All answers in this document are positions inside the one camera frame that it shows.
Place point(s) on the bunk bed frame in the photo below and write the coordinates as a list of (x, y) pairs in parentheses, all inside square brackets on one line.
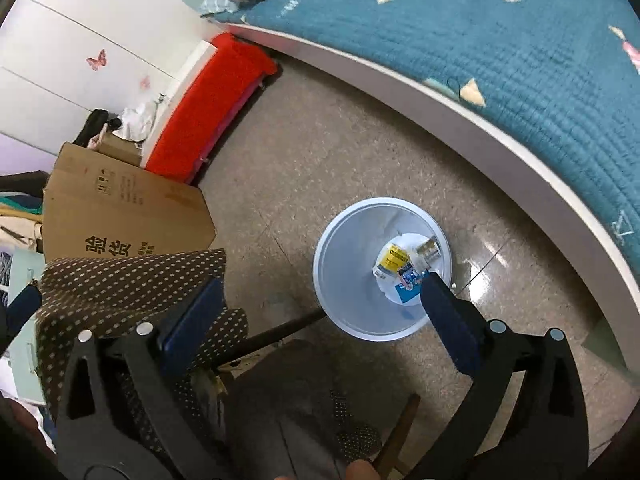
[(500, 150)]

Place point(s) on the white wardrobe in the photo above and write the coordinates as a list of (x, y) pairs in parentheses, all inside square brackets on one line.
[(50, 35)]

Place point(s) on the black cloth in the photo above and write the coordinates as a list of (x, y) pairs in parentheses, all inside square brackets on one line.
[(92, 122)]

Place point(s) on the green hanging garment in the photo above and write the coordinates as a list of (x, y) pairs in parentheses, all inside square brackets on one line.
[(20, 205)]

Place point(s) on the brown polka dot tablecloth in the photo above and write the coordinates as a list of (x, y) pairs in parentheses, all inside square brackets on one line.
[(125, 285)]

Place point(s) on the yellow label packet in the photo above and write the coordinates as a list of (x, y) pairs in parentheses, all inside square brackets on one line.
[(392, 257)]

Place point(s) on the pale pink butterfly sticker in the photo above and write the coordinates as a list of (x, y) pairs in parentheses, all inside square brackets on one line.
[(145, 81)]

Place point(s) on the blue patterned wrapper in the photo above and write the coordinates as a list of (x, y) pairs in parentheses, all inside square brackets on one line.
[(409, 279)]

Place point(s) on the black hanging garment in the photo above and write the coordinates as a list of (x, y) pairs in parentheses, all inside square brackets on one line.
[(25, 181)]

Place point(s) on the mint green drawer front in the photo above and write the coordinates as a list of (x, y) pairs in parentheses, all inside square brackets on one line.
[(25, 280)]

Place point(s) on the large cardboard box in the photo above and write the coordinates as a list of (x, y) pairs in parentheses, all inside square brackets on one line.
[(125, 210)]

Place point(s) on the cream hanging hoodie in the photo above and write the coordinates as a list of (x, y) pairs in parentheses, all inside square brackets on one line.
[(20, 232)]

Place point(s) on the red cushion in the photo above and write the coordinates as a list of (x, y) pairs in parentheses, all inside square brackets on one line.
[(200, 110)]

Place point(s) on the pale blue plastic trash bin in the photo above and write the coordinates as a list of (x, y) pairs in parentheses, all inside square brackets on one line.
[(350, 270)]

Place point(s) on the wooden stool leg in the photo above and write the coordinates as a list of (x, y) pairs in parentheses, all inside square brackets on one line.
[(400, 430)]

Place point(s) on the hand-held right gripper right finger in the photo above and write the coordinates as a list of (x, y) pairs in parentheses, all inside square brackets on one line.
[(450, 320)]

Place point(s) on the light blue plaid pillow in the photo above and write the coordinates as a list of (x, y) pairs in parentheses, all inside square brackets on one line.
[(217, 5)]

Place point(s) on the small cardboard box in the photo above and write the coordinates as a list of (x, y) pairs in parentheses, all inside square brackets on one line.
[(120, 149)]

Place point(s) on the teal quilted bed cover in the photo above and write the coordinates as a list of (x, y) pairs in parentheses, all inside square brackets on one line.
[(500, 60)]

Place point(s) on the black table leg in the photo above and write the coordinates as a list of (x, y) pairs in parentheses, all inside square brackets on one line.
[(280, 332)]

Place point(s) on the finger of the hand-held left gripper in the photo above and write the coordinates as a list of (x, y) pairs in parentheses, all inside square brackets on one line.
[(22, 307)]

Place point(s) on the crumpled clear wrapper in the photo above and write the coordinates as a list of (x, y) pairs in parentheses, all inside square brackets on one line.
[(427, 252)]

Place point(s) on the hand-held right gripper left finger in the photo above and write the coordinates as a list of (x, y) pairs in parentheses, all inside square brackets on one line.
[(192, 320)]

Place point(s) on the white plastic bag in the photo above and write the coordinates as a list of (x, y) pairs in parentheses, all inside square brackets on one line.
[(135, 120)]

